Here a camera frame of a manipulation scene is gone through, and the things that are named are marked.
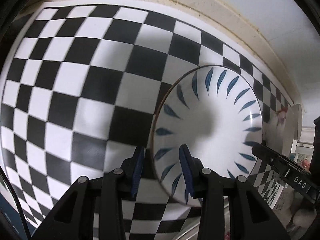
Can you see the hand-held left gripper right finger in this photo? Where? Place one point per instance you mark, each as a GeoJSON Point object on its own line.
{"type": "Point", "coordinates": [186, 172]}

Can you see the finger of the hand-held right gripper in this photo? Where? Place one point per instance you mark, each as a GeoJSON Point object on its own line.
{"type": "Point", "coordinates": [270, 155]}

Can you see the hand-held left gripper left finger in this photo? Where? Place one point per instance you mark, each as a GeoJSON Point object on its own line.
{"type": "Point", "coordinates": [138, 171]}

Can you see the cream plate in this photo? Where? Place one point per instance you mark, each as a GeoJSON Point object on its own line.
{"type": "Point", "coordinates": [287, 127]}

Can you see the black white checkered tablecloth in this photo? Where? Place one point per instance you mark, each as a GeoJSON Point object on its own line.
{"type": "Point", "coordinates": [75, 80]}

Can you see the blue leaf pattern plate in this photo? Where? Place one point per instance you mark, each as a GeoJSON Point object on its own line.
{"type": "Point", "coordinates": [212, 110]}

